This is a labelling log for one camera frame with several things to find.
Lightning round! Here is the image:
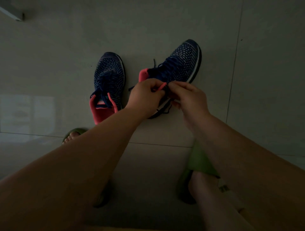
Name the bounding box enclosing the person's left hand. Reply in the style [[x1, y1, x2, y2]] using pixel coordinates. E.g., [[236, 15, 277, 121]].
[[125, 78, 167, 119]]

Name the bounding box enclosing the person's right hand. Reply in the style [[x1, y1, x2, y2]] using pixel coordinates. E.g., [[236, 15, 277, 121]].
[[168, 81, 211, 130]]

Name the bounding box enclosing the blue knit sneaker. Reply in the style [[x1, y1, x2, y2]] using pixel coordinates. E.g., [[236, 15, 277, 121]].
[[128, 39, 202, 119], [89, 52, 126, 125]]

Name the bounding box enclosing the person's left forearm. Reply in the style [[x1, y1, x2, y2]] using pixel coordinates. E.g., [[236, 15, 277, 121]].
[[0, 108, 143, 231]]

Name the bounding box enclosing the person's right forearm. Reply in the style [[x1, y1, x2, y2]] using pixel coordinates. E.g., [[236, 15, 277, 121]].
[[193, 114, 305, 231]]

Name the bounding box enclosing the person's left leg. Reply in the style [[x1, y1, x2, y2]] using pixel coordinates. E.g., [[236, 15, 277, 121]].
[[62, 131, 81, 145]]

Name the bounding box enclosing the person's leg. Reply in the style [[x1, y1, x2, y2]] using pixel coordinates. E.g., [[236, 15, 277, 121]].
[[188, 171, 255, 231], [62, 131, 81, 145]]

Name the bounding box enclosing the person's right leg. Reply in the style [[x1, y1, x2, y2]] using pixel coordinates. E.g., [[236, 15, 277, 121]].
[[188, 171, 255, 231]]

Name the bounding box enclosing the green foam slipper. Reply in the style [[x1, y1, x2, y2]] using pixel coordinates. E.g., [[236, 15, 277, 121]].
[[176, 140, 221, 205], [62, 128, 112, 209]]

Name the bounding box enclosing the white metal shoe rack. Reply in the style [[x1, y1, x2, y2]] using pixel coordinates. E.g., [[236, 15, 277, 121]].
[[0, 4, 24, 22]]

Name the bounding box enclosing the hanging drawstring cord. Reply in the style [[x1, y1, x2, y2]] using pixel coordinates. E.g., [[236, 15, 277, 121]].
[[218, 178, 230, 193]]

